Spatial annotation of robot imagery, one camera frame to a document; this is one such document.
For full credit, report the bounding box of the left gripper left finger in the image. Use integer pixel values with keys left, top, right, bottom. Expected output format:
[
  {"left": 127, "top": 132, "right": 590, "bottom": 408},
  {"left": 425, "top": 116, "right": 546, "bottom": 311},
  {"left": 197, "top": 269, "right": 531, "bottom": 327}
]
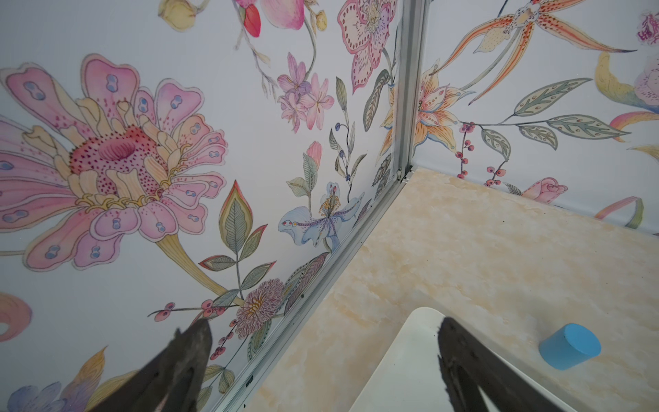
[{"left": 93, "top": 319, "right": 213, "bottom": 411}]

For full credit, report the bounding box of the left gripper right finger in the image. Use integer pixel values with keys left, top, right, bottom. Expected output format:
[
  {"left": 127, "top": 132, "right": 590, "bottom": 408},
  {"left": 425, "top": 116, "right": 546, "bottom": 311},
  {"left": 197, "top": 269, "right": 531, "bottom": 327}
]
[{"left": 438, "top": 317, "right": 559, "bottom": 411}]

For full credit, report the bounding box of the left white storage tray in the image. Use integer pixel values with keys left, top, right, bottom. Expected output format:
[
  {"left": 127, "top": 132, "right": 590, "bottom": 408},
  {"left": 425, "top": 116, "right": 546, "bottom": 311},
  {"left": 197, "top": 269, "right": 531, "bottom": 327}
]
[{"left": 348, "top": 306, "right": 578, "bottom": 412}]

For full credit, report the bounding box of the small blue cylinder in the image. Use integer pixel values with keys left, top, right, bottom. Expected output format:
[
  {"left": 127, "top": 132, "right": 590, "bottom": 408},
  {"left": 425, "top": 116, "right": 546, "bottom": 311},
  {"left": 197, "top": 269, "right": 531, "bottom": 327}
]
[{"left": 539, "top": 324, "right": 602, "bottom": 371}]

